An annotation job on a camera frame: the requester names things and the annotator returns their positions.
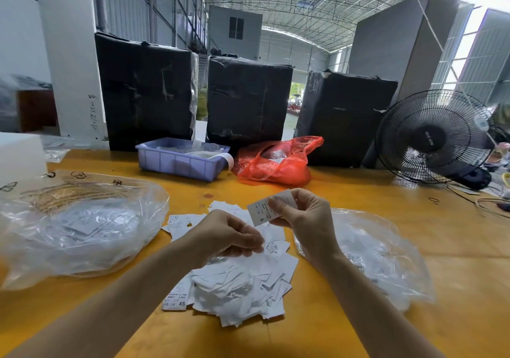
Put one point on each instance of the person's right forearm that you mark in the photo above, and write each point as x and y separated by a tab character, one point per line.
374	314

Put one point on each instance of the clear plastic bag black print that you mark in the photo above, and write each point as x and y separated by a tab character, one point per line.
382	258

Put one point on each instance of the white foam box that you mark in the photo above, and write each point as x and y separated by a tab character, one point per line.
20	159

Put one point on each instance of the white pillar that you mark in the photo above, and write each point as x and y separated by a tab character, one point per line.
70	51

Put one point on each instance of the pile of white labels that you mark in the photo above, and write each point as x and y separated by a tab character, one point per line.
239	286

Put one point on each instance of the black table fan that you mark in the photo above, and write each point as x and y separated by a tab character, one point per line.
430	137

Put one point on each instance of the person's left hand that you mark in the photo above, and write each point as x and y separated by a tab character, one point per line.
219	234

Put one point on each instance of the large clear bag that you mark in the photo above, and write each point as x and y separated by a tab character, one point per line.
80	226

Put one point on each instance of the grey cabin with window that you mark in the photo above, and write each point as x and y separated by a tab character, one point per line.
234	34

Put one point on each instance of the red plastic bag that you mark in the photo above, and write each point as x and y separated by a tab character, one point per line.
275	164

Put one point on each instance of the blue plastic bin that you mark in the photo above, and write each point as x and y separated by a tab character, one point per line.
169	161

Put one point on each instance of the white paper label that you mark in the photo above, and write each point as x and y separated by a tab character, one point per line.
261	210

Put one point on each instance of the large black wrapped bale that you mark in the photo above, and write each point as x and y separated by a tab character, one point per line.
247	99
347	119
143	91

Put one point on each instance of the person's right hand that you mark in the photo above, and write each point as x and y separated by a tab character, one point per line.
311	226

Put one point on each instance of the person's left forearm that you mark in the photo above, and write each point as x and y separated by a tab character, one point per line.
111	314

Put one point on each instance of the brown wooden cabinet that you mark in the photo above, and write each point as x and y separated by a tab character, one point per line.
38	111

